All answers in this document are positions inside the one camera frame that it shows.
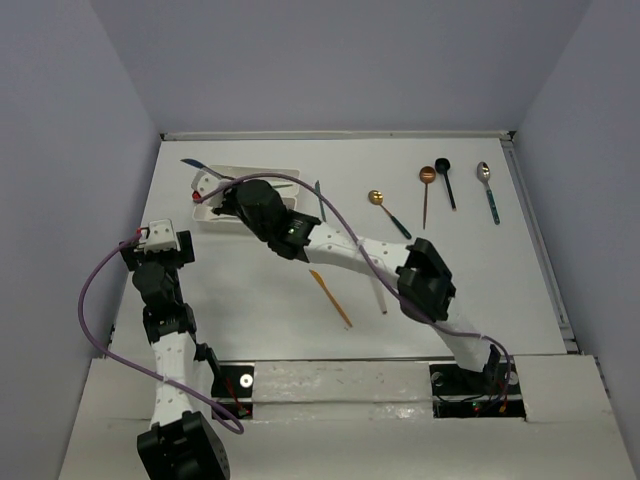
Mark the silver spoon teal handle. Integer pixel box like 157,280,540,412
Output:
476,162,501,225

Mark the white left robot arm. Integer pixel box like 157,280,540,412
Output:
122,220,231,479

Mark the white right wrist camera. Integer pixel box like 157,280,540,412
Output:
191,169,231,202

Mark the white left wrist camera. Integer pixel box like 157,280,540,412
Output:
138,219,181,253

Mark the copper spoon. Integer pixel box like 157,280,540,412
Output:
419,166,436,228

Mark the purple cable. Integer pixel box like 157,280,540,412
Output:
78,230,245,435
193,172,514,406

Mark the black spoon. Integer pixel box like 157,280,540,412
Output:
435,157,457,211

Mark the teal plastic knife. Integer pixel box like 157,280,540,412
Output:
314,180,327,222

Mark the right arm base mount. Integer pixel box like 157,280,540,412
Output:
429,363,526,419

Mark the beige plastic spoon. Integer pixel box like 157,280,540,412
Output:
371,278,388,315

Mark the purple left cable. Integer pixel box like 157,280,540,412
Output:
78,230,245,435

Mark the gold spoon green handle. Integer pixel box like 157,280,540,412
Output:
367,190,412,240

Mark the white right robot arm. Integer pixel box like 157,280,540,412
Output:
200,174,503,392

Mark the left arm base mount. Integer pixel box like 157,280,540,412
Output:
210,362,255,420

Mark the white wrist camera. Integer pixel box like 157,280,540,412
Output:
191,169,231,202
138,219,181,253

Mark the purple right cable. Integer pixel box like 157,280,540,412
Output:
193,172,514,406

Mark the white near tray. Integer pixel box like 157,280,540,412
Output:
192,204,245,231

